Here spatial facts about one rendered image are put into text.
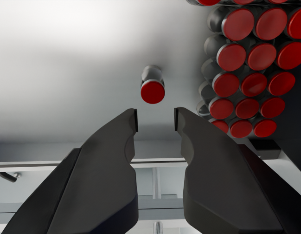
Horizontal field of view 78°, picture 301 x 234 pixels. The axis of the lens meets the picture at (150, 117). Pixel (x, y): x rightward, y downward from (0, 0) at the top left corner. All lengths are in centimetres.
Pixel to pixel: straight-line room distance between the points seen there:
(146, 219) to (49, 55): 96
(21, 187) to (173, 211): 143
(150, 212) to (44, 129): 90
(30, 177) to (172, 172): 119
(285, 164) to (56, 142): 28
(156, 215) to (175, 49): 97
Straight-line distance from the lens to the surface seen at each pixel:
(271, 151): 28
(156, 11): 19
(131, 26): 19
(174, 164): 28
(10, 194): 223
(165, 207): 111
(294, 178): 27
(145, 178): 168
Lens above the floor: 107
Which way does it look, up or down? 58 degrees down
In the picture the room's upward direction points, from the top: 179 degrees clockwise
